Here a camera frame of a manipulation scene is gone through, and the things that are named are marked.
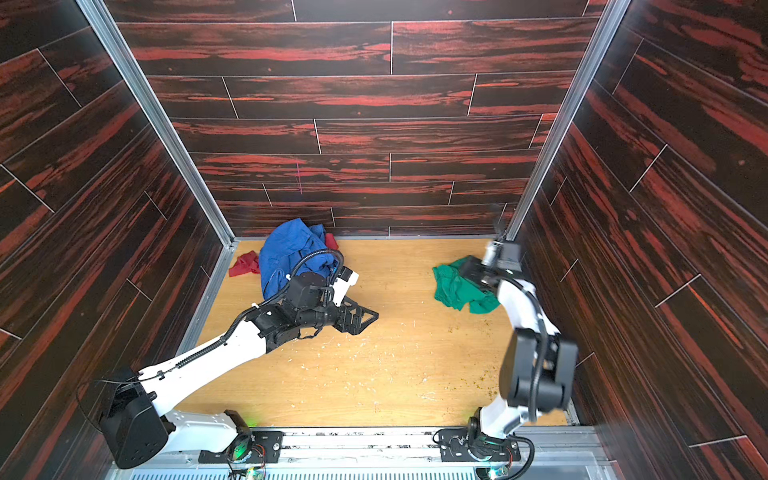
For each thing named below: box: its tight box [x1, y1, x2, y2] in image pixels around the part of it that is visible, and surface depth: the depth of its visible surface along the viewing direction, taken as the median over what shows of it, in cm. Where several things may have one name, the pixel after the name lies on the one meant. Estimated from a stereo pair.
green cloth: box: [432, 256, 500, 314], surface depth 101 cm
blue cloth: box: [259, 218, 338, 299], surface depth 107 cm
